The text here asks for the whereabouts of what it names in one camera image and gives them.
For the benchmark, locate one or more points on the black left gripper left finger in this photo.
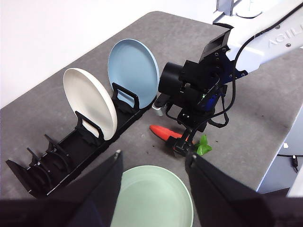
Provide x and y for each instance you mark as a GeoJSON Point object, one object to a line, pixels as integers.
{"type": "Point", "coordinates": [90, 196]}

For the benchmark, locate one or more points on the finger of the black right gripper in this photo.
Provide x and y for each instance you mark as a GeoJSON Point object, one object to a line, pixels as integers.
{"type": "Point", "coordinates": [187, 144]}
{"type": "Point", "coordinates": [172, 142]}

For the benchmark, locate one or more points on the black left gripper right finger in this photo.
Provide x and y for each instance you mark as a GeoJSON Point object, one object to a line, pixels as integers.
{"type": "Point", "coordinates": [225, 201]}

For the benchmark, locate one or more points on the orange toy carrot green leaves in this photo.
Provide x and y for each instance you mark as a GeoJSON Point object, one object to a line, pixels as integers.
{"type": "Point", "coordinates": [161, 131]}

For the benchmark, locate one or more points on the pale green round plate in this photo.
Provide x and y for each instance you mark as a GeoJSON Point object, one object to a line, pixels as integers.
{"type": "Point", "coordinates": [154, 196]}

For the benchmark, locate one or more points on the black plastic plate rack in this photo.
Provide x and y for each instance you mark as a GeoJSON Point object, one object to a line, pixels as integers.
{"type": "Point", "coordinates": [78, 146]}

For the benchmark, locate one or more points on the blue round plate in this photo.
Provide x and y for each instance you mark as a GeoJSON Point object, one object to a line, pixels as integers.
{"type": "Point", "coordinates": [132, 68]}

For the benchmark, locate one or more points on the beige round plate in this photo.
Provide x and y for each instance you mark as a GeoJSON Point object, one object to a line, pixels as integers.
{"type": "Point", "coordinates": [87, 101]}

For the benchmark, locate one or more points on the grey metal frame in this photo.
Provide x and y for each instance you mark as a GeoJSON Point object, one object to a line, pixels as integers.
{"type": "Point", "coordinates": [223, 8]}

